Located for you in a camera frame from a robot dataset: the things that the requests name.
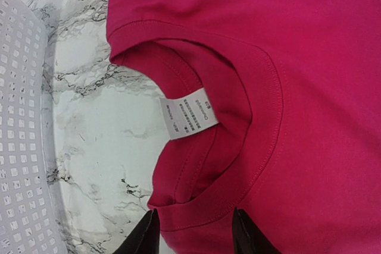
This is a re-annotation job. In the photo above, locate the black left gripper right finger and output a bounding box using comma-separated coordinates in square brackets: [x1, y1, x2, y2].
[232, 208, 279, 254]

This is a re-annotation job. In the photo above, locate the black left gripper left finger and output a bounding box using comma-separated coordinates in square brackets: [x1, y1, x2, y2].
[118, 209, 160, 254]

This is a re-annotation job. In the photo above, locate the magenta t-shirt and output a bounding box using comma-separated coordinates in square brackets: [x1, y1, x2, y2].
[107, 0, 380, 253]

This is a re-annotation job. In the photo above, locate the white plastic basket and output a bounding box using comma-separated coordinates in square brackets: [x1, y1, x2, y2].
[1, 0, 67, 253]

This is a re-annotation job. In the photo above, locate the white shirt neck label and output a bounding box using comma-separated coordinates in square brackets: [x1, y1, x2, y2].
[160, 88, 218, 140]

